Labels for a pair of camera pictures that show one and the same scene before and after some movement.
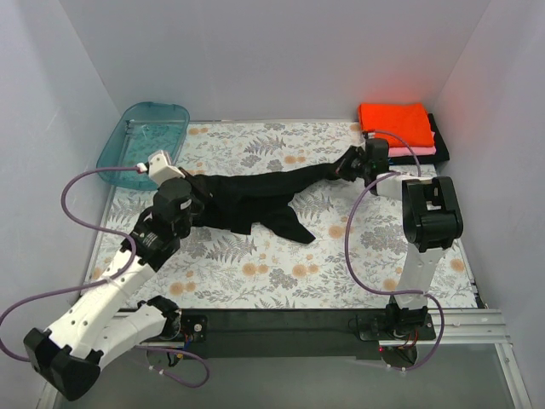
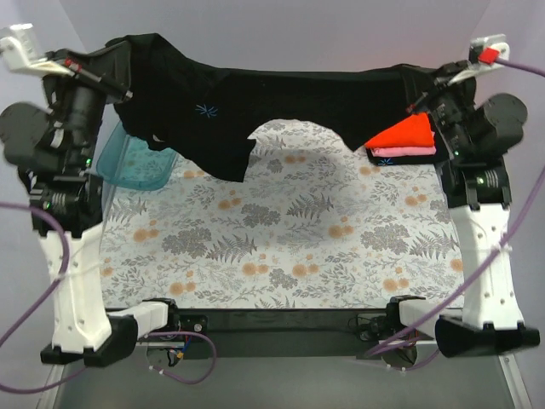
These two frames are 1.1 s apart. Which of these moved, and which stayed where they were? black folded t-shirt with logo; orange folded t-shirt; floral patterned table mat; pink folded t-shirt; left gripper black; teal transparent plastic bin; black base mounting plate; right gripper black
Moved: left gripper black; right gripper black
Stayed: floral patterned table mat; black base mounting plate; orange folded t-shirt; teal transparent plastic bin; black folded t-shirt with logo; pink folded t-shirt
